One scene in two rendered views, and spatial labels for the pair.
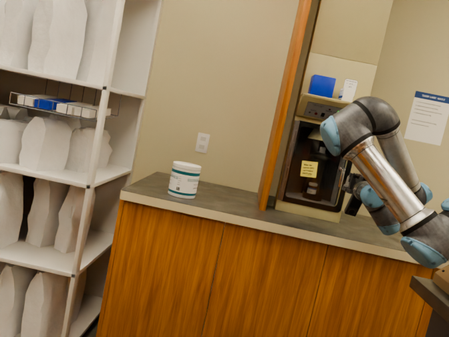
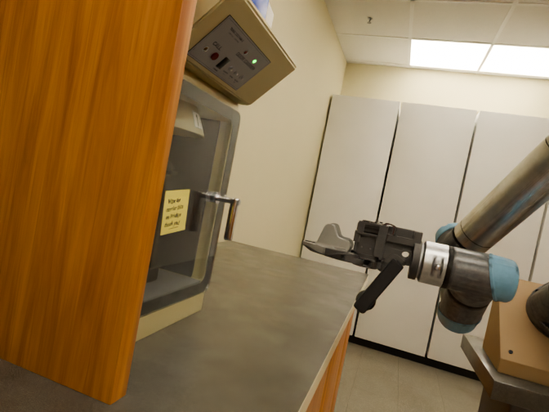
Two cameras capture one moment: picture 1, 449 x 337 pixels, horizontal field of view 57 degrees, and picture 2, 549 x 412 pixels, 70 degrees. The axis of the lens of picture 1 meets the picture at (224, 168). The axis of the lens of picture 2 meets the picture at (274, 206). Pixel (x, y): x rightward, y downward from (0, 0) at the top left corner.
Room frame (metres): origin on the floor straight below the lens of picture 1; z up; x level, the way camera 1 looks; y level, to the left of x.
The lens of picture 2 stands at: (1.63, 0.22, 1.24)
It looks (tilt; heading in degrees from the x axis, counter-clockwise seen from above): 3 degrees down; 285
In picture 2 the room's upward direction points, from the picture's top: 11 degrees clockwise
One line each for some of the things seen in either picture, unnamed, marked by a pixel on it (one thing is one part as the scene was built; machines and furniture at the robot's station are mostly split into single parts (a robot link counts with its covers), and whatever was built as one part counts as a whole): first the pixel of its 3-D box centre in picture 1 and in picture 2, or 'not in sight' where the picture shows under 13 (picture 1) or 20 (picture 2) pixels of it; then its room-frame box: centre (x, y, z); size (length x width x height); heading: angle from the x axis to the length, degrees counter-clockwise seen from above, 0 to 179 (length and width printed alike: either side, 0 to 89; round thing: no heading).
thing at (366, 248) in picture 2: (359, 186); (385, 248); (1.61, -0.53, 1.17); 0.12 x 0.08 x 0.09; 177
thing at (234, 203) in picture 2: (341, 177); (225, 216); (1.94, -0.55, 1.17); 0.05 x 0.03 x 0.10; 177
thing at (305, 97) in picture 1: (333, 111); (239, 57); (1.92, -0.44, 1.46); 0.32 x 0.12 x 0.10; 88
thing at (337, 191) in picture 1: (318, 166); (188, 200); (1.97, -0.44, 1.19); 0.30 x 0.01 x 0.40; 87
